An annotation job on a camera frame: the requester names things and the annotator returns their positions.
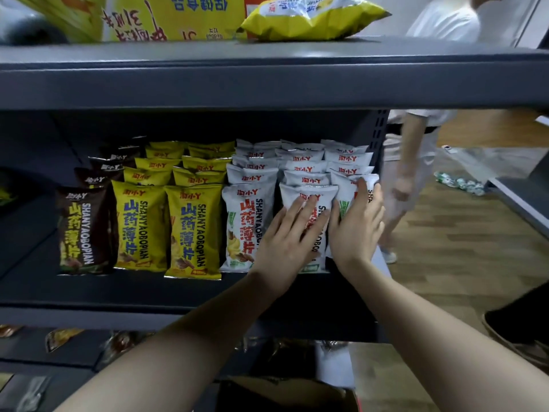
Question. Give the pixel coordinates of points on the person's left hand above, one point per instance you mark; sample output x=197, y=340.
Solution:
x=287, y=248

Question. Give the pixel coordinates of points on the person's right hand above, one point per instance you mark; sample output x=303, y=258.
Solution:
x=356, y=235

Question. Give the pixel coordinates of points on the brown cardboard box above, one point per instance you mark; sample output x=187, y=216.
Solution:
x=283, y=394

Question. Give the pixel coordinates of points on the dark blue metal shelf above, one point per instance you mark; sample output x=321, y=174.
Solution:
x=257, y=81

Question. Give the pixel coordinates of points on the person's left forearm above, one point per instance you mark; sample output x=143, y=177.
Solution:
x=171, y=360

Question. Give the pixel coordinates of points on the person's right forearm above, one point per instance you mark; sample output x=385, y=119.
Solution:
x=437, y=351

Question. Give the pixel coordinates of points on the clear plastic water bottle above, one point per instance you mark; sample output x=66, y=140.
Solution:
x=461, y=183

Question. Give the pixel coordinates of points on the clear plastic sheet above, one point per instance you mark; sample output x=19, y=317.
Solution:
x=493, y=163

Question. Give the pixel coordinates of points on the white edged shelving rack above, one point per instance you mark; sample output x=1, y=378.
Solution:
x=523, y=197

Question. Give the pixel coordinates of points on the pile of wrapped buns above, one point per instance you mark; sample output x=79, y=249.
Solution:
x=124, y=343

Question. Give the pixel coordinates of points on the large yellow crisp bag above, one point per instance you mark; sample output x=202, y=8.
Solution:
x=313, y=17

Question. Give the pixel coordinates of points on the pile of red orange packets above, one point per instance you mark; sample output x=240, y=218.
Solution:
x=60, y=336

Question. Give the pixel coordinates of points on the yellow red printed carton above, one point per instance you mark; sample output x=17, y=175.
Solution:
x=150, y=17

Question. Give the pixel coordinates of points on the white plastic wrapped pack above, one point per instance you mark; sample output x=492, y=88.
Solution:
x=30, y=32

